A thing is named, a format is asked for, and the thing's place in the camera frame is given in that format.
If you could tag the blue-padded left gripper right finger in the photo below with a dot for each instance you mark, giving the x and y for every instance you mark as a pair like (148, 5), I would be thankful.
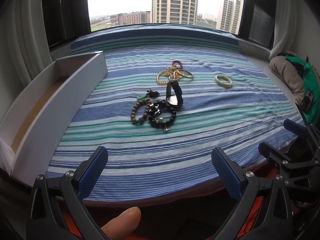
(273, 221)

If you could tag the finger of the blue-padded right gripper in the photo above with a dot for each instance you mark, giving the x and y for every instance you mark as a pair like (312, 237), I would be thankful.
(273, 155)
(295, 128)

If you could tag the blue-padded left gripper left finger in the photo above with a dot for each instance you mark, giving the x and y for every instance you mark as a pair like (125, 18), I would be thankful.
(44, 217)

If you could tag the black wristwatch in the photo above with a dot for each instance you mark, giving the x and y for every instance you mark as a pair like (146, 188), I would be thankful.
(174, 94)

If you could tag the person's left hand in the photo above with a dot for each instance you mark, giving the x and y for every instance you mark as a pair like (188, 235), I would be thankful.
(123, 225)

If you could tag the green cloth bag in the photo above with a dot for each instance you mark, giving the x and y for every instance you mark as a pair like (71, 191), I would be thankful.
(310, 76)

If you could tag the beige folded blanket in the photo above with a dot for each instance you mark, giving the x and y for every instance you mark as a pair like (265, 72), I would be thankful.
(287, 73)

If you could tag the pale green jade bangle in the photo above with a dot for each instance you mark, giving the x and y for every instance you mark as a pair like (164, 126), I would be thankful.
(223, 81)

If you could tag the white open storage box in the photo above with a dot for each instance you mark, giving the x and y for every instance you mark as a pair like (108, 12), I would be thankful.
(36, 121)

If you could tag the white right curtain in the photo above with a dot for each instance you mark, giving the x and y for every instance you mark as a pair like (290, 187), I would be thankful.
(285, 26)

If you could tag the white curtain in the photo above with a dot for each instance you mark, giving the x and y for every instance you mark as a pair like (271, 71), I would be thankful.
(27, 39)
(285, 26)

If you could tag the gold bangle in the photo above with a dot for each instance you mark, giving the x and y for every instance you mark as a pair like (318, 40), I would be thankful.
(184, 73)

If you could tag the blue green striped bedsheet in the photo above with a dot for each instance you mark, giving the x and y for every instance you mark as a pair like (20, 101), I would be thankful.
(155, 150)

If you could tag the white left curtain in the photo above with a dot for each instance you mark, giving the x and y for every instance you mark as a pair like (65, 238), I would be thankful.
(27, 39)

